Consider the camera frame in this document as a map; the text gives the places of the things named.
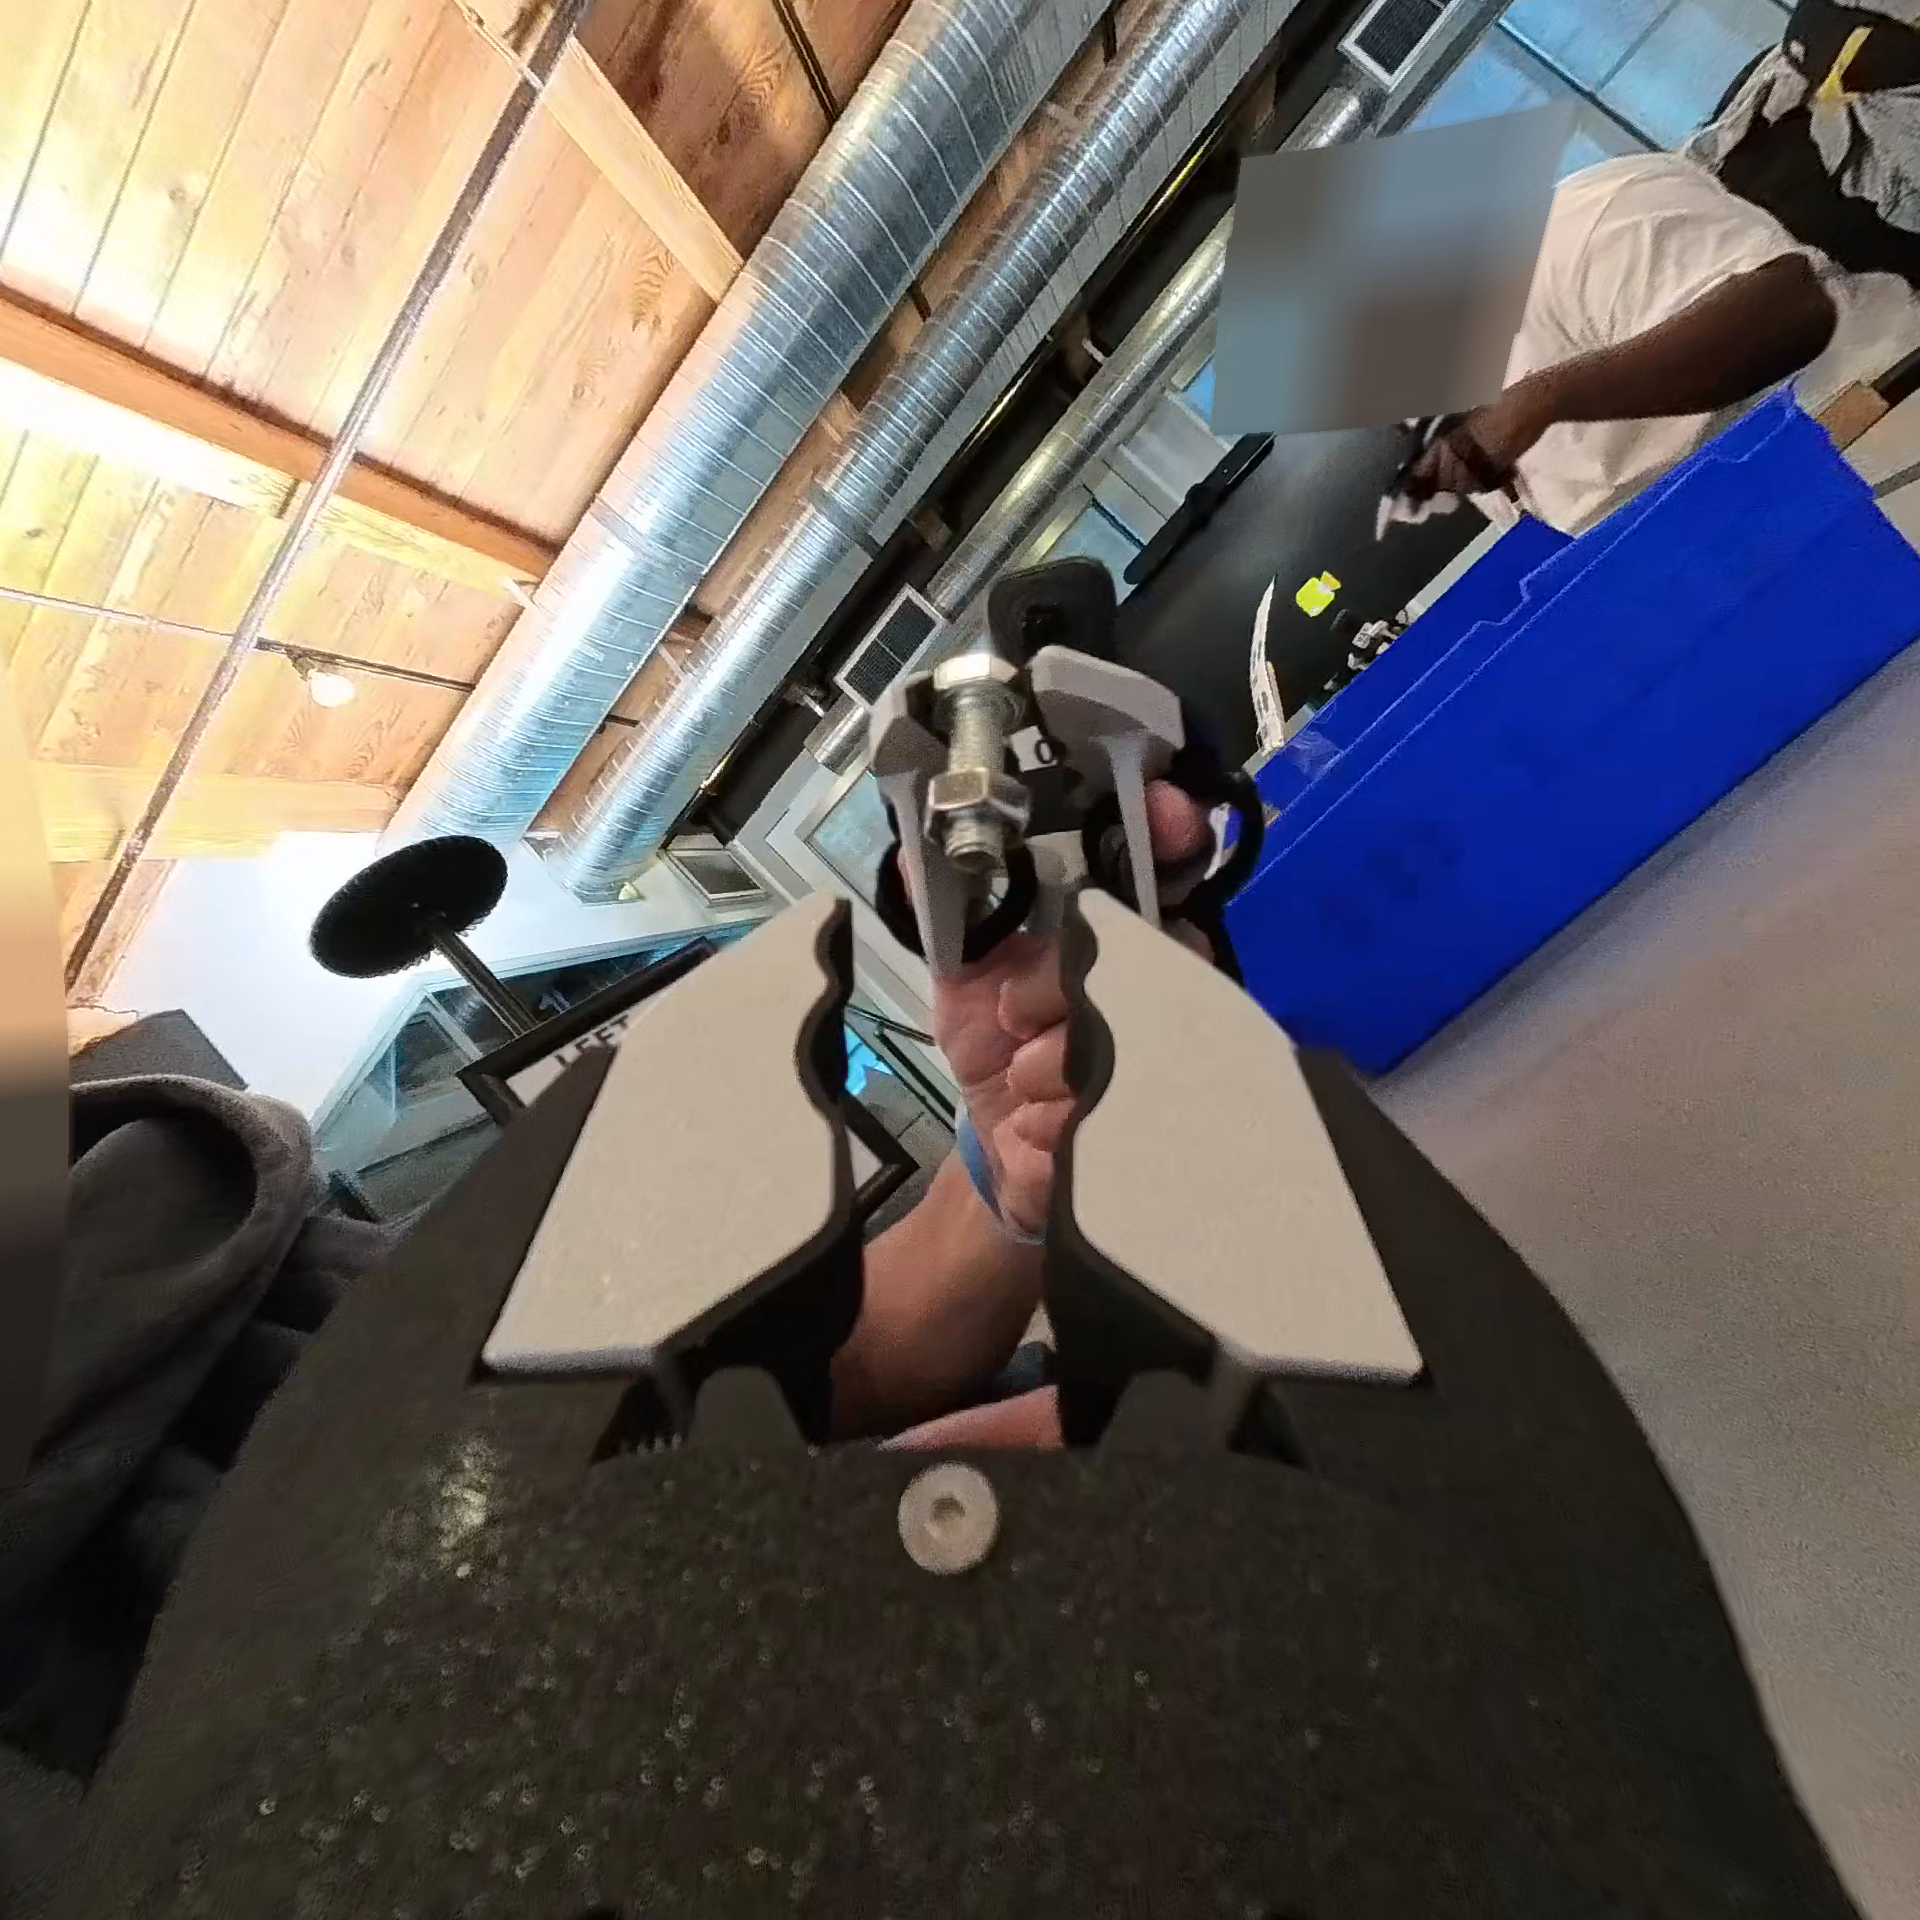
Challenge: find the framed marker poster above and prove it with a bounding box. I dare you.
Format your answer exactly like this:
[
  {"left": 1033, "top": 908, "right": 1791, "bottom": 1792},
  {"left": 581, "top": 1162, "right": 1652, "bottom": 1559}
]
[{"left": 458, "top": 933, "right": 921, "bottom": 1202}]

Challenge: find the large silver hex nut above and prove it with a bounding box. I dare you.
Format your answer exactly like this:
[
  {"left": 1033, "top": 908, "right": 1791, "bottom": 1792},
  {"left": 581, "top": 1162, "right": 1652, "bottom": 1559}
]
[{"left": 917, "top": 771, "right": 1036, "bottom": 875}]

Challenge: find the blue plastic bin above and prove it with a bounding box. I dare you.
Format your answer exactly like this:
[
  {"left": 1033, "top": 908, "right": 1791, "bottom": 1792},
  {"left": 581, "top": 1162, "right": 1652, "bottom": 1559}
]
[
  {"left": 1252, "top": 517, "right": 1577, "bottom": 814},
  {"left": 1220, "top": 388, "right": 1920, "bottom": 1078}
]

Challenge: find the denim jacket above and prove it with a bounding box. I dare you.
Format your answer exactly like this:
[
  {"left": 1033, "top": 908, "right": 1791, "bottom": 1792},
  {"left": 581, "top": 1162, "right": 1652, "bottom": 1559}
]
[{"left": 1679, "top": 0, "right": 1920, "bottom": 278}]

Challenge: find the black video bar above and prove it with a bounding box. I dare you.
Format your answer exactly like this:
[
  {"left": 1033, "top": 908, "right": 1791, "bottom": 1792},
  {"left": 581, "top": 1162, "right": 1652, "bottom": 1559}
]
[{"left": 1117, "top": 442, "right": 1280, "bottom": 597}]

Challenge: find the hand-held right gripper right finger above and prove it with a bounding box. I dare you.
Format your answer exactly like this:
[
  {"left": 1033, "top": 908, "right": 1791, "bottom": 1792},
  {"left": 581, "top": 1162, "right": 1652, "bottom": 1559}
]
[{"left": 1045, "top": 890, "right": 1427, "bottom": 1451}]

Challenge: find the person's left forearm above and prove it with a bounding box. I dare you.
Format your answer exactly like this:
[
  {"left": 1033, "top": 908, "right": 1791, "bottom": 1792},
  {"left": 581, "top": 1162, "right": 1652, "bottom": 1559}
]
[{"left": 829, "top": 1168, "right": 1056, "bottom": 1445}]

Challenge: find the ceiling air vent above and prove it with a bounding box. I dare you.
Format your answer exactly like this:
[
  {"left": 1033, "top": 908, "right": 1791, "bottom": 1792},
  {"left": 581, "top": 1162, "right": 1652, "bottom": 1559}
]
[
  {"left": 834, "top": 584, "right": 949, "bottom": 708},
  {"left": 1334, "top": 0, "right": 1452, "bottom": 90}
]

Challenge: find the short thick silver bolt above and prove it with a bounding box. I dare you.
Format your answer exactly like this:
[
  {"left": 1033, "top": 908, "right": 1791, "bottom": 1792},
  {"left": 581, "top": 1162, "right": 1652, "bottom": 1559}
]
[{"left": 926, "top": 657, "right": 1036, "bottom": 902}]

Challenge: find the black television screen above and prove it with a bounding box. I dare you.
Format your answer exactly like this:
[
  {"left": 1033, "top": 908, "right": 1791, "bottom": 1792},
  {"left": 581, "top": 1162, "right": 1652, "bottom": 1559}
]
[{"left": 1117, "top": 431, "right": 1522, "bottom": 752}]

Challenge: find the blue wristband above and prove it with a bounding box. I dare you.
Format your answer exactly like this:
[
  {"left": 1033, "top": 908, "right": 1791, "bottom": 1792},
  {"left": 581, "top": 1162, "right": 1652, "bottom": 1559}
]
[{"left": 956, "top": 1116, "right": 1047, "bottom": 1251}]

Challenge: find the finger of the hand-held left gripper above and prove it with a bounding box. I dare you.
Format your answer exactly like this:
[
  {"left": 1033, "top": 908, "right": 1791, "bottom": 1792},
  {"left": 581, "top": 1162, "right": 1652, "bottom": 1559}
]
[
  {"left": 1033, "top": 642, "right": 1187, "bottom": 925},
  {"left": 867, "top": 654, "right": 1043, "bottom": 972}
]

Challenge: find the grey desk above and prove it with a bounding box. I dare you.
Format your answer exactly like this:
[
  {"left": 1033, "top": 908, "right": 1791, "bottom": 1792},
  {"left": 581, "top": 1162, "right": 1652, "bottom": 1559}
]
[{"left": 1365, "top": 646, "right": 1920, "bottom": 1920}]

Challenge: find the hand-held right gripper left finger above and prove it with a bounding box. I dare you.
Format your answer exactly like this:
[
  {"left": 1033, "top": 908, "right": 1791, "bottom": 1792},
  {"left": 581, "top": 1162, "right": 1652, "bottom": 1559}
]
[{"left": 481, "top": 896, "right": 867, "bottom": 1451}]

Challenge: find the black floor lamp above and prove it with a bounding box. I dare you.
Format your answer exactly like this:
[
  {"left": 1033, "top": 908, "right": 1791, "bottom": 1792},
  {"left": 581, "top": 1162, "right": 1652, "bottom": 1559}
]
[{"left": 306, "top": 836, "right": 545, "bottom": 1043}]

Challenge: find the person's left hand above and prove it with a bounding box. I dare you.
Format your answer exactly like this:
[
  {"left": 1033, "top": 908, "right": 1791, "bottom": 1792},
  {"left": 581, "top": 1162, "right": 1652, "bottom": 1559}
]
[{"left": 929, "top": 783, "right": 1220, "bottom": 1251}]

